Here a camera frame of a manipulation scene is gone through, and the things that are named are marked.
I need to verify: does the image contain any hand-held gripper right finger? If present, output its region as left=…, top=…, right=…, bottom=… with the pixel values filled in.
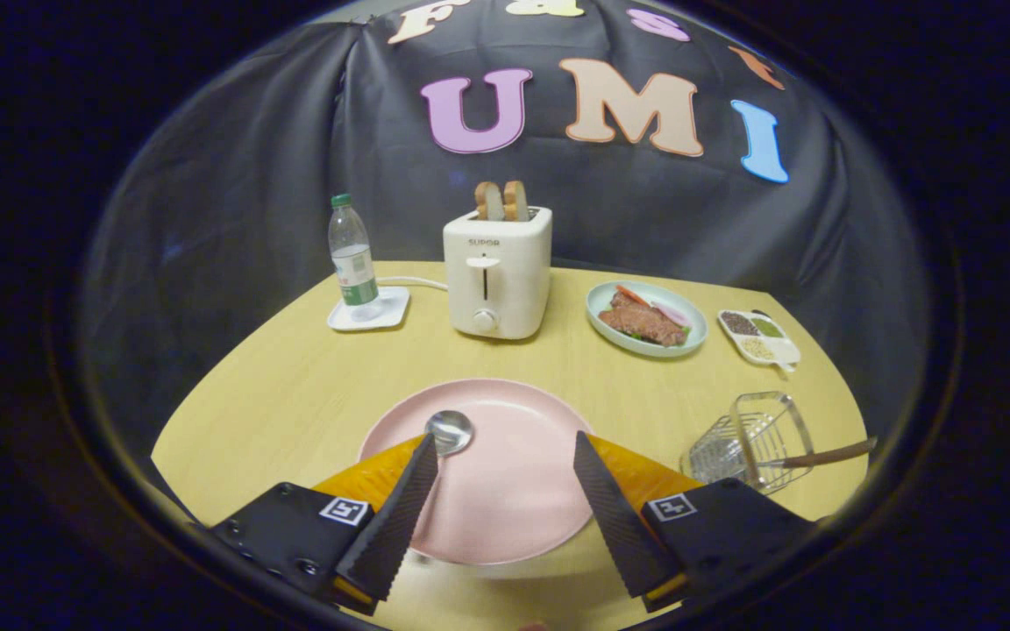
left=573, top=430, right=817, bottom=613

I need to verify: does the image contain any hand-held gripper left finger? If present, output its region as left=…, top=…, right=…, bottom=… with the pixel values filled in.
left=207, top=433, right=440, bottom=614

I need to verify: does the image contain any wooden handled metal fork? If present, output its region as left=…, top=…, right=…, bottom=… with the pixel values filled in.
left=737, top=419, right=878, bottom=471

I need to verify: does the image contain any pink plate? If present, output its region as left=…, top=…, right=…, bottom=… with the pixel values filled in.
left=358, top=379, right=598, bottom=566

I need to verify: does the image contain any brown steak piece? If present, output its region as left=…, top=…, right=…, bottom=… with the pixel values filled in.
left=598, top=292, right=688, bottom=347

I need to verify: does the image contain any white square coaster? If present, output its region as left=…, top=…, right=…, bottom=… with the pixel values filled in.
left=327, top=287, right=411, bottom=332

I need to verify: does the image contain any pale green food plate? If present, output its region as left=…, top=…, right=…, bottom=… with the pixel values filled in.
left=586, top=280, right=708, bottom=358

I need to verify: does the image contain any white divided seasoning dish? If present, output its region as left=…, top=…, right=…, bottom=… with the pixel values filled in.
left=717, top=308, right=801, bottom=373

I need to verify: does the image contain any clear plastic water bottle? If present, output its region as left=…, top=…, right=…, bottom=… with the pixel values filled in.
left=328, top=194, right=381, bottom=322

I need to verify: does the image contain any white toaster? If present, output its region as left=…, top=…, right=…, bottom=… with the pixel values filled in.
left=443, top=207, right=553, bottom=341

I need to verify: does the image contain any wooden handled metal spoon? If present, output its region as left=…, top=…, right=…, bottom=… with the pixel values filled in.
left=422, top=410, right=475, bottom=461

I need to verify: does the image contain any clear wire cutlery basket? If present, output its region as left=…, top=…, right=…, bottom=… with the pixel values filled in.
left=680, top=392, right=815, bottom=496

